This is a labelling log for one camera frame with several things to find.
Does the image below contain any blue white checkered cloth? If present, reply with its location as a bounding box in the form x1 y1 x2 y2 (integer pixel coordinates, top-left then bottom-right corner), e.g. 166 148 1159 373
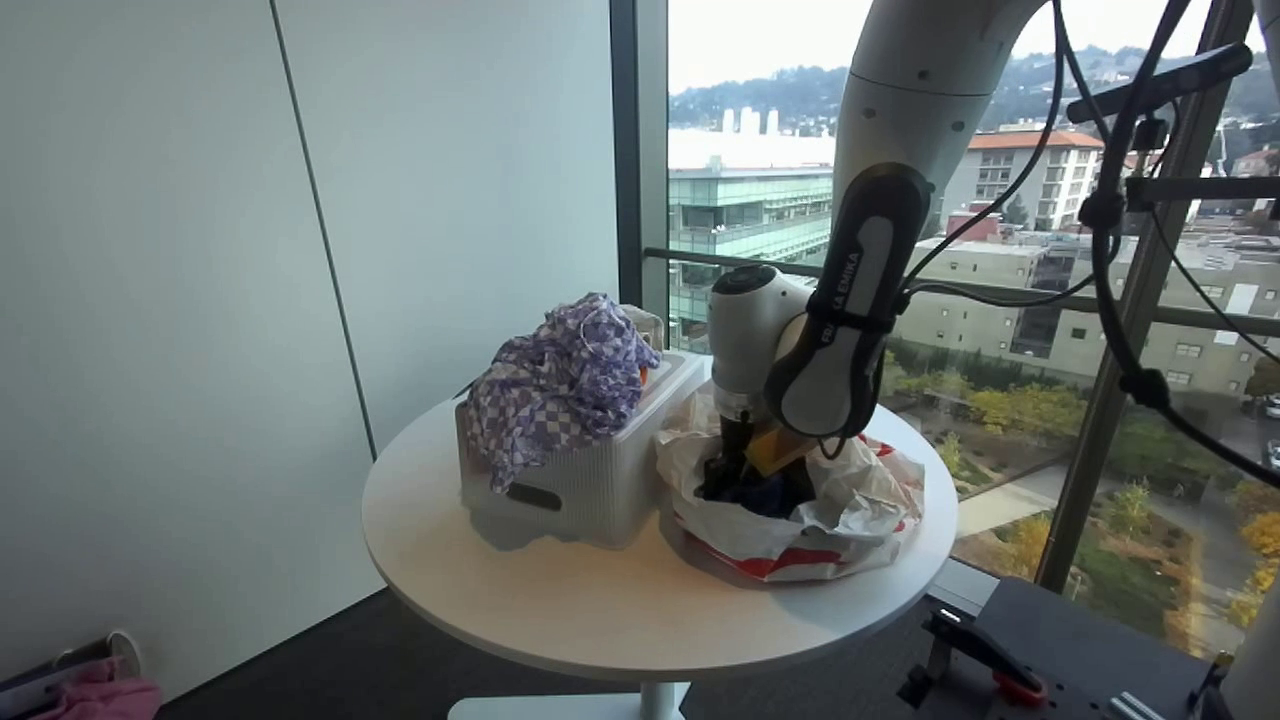
461 292 660 492

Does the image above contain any dark navy clothing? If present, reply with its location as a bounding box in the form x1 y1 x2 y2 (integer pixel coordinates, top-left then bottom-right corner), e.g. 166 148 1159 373
696 457 815 517

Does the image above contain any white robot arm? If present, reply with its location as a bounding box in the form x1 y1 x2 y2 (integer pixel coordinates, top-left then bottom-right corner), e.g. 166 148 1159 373
710 0 1045 439

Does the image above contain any white red plastic carrier bag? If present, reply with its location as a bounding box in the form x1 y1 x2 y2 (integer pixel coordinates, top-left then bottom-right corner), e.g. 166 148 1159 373
656 388 923 584

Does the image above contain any pink bag on floor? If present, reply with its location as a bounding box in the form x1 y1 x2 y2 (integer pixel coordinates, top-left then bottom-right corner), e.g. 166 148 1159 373
35 664 162 720

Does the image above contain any white plastic storage box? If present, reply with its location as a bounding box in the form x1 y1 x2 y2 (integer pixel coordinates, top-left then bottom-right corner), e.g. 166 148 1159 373
458 350 710 548

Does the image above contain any white round table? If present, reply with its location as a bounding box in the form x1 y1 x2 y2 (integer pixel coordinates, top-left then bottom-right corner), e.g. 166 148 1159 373
363 399 961 720

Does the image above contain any black red clamp tool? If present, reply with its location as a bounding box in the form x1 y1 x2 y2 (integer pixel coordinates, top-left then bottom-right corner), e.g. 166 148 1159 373
897 608 1048 709

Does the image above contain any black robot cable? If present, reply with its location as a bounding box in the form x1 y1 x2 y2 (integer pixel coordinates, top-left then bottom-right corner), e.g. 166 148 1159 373
902 0 1280 492

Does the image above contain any black metal tripod frame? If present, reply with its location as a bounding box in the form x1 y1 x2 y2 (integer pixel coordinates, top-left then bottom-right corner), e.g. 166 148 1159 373
1035 0 1272 590

